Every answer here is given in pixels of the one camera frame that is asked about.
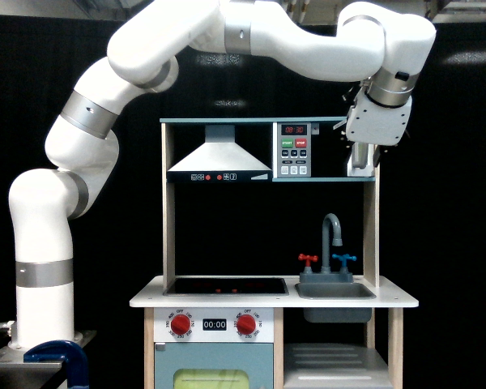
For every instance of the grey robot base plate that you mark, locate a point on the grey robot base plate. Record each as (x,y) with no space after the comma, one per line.
(56,364)

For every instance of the blue tap handle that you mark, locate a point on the blue tap handle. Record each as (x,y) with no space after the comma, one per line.
(344,258)

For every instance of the silver range hood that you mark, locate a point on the silver range hood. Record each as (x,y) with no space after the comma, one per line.
(219,160)

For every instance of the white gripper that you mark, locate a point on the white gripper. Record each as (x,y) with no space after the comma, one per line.
(370,123)

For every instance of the grey lower shelf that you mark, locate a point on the grey lower shelf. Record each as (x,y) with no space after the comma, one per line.
(334,366)

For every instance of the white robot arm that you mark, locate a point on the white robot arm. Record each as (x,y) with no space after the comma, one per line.
(383,50)

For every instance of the left red oven knob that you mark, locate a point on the left red oven knob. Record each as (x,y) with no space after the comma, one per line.
(180,324)

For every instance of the grey toy sink basin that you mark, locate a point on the grey toy sink basin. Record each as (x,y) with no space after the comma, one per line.
(335,291)

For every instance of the teal lower oven door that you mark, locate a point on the teal lower oven door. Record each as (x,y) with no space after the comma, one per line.
(213,365)

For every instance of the black toy stovetop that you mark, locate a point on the black toy stovetop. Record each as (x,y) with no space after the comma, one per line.
(225,286)

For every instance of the red oven knob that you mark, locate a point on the red oven knob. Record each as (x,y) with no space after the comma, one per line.
(180,324)
(246,324)

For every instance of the blue metal clamp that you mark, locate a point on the blue metal clamp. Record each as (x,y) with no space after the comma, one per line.
(70,354)

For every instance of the wooden toy kitchen frame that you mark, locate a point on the wooden toy kitchen frame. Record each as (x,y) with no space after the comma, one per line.
(271,259)

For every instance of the red tap handle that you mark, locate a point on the red tap handle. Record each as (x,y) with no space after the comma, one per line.
(307,260)

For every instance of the grey microwave control panel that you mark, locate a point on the grey microwave control panel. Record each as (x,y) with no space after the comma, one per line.
(293,152)

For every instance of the silver cable connector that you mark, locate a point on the silver cable connector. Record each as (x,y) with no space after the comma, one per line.
(7,326)

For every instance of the right red oven knob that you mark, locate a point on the right red oven knob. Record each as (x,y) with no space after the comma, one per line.
(246,324)

